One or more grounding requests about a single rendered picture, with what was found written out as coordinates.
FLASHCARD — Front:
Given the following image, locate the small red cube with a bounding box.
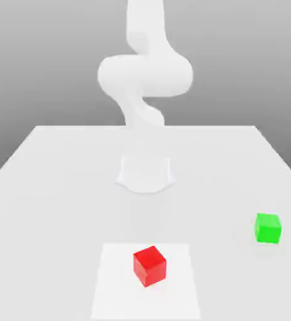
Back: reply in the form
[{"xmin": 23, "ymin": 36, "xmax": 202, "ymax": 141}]
[{"xmin": 132, "ymin": 245, "xmax": 167, "ymax": 288}]

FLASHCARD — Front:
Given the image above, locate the small green cube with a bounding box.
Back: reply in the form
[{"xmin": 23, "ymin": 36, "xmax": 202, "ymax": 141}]
[{"xmin": 254, "ymin": 212, "xmax": 282, "ymax": 245}]

